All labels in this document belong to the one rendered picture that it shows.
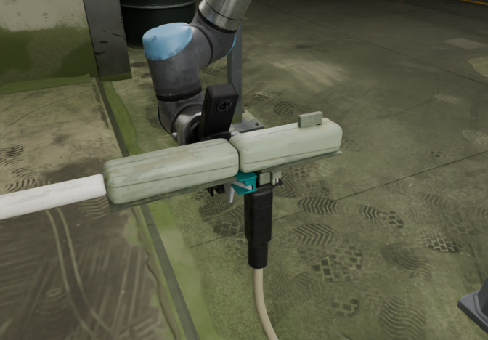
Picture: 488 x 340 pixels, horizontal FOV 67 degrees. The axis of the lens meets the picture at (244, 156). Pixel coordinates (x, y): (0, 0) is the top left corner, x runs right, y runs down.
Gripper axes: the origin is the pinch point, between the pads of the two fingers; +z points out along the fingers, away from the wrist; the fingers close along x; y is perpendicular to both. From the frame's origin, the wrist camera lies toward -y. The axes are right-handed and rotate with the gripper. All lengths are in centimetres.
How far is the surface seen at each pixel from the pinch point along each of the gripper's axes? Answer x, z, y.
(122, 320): 19, -27, 45
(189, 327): 6.2, -19.0, 45.2
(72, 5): 9, -185, -12
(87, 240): 23, -56, 42
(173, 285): 6, -31, 44
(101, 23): -4, -185, -3
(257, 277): -0.4, -0.8, 18.3
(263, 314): -1.5, -0.4, 26.4
